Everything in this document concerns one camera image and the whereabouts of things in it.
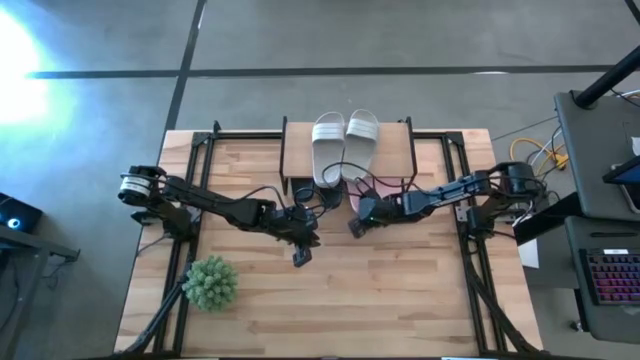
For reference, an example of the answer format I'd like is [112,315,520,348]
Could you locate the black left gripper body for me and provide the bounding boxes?
[269,202,322,249]

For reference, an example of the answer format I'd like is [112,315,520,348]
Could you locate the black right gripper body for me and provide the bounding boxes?
[358,195,407,227]

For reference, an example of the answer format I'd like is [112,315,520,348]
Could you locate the grey rubber slide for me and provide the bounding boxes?
[341,108,381,184]
[310,110,347,190]

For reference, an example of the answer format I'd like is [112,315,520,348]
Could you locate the green artificial plant ball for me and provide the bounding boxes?
[180,254,240,314]

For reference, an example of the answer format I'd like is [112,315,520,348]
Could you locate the white paper sheet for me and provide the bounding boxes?
[516,238,541,270]

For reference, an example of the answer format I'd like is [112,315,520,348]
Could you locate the black box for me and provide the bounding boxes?
[510,192,587,247]

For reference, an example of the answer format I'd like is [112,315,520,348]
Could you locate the grey desk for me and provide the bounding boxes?
[552,89,640,346]

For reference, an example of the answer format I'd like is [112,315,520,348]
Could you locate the backlit computer keyboard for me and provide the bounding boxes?
[579,246,640,307]

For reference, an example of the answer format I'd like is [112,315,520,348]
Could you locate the black tablet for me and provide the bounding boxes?
[601,154,640,187]

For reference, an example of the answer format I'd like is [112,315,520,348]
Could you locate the black metal stand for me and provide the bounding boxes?
[0,224,82,360]

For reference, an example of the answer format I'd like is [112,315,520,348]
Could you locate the black pole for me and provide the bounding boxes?
[571,43,640,110]

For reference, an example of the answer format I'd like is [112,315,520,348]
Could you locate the black device blue light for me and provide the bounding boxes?
[0,192,45,235]

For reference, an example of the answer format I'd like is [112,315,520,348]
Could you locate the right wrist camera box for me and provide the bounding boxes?
[347,216,370,240]

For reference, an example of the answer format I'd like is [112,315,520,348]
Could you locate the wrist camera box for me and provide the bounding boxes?
[291,245,314,269]
[347,216,370,240]

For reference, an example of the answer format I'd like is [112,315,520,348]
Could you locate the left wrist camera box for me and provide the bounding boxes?
[291,245,314,269]

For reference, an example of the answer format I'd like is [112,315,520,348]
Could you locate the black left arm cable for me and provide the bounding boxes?
[227,169,347,221]

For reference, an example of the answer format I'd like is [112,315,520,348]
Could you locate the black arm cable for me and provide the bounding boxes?
[319,159,501,201]
[227,169,347,221]

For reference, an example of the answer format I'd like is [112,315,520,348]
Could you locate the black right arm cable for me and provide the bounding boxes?
[319,159,501,201]

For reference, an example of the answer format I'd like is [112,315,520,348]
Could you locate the wooden shelf black metal frame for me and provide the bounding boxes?
[278,115,419,197]

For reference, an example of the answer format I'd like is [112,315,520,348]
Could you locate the black metal table frame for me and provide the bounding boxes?
[113,119,546,359]

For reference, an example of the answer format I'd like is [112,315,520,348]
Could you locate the yellow cable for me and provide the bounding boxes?
[508,136,570,170]

